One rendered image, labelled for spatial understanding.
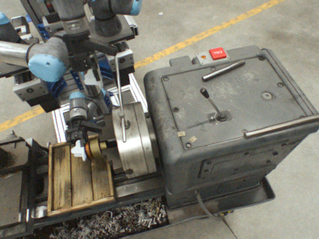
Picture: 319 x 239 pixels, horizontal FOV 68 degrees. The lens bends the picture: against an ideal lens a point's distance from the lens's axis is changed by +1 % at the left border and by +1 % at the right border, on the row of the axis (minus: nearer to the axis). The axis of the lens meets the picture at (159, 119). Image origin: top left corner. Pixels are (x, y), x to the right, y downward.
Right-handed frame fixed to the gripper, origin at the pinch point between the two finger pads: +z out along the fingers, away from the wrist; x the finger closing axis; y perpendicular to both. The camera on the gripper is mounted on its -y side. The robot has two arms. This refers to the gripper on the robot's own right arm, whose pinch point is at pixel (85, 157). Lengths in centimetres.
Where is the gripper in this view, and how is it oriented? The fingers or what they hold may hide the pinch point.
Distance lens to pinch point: 105.2
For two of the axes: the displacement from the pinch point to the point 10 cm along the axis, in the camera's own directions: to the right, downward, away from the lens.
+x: -0.5, -5.4, -8.4
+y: -9.7, 2.2, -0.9
